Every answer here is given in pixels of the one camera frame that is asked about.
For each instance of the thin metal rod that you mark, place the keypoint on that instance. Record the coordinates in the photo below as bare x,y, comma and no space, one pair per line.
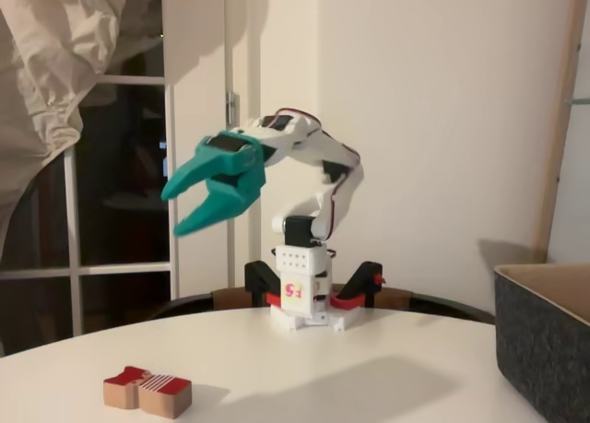
581,101

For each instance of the teal gripper black servo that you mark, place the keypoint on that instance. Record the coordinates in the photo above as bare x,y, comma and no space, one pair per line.
235,171

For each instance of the beige crumpled curtain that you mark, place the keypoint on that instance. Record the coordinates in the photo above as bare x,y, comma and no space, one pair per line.
46,50

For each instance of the white framed glass door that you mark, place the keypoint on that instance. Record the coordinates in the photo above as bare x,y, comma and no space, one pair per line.
198,96

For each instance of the dark round chair backrest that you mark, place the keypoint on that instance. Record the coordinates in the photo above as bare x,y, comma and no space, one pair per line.
438,302

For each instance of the metal door hinge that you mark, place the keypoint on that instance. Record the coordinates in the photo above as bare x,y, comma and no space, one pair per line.
232,109

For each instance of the wooden block red striped face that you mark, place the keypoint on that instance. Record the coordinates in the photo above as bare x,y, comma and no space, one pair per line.
152,395

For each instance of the black red table clamp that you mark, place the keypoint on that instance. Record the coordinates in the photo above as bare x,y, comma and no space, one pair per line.
362,280
256,275

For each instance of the dark grey felt box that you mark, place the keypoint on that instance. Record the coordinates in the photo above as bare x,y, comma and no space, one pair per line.
539,340

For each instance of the wooden frame translucent panel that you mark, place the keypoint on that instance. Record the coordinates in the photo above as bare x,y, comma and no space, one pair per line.
558,142

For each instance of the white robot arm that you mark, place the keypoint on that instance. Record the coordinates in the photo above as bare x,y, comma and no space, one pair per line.
302,262

